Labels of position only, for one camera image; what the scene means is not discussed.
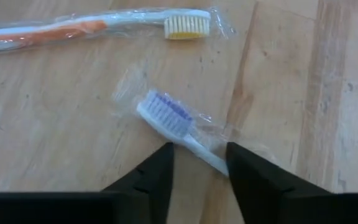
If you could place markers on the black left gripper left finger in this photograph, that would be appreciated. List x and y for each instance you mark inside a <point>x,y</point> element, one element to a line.
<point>154,186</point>

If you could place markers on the orange toothbrush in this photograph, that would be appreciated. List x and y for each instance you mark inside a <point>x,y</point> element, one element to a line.
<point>57,31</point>

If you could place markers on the purple toothbrush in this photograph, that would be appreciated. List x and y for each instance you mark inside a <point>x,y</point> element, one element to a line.
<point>169,116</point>

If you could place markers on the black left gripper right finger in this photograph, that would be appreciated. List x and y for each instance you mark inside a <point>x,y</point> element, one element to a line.
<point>259,193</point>

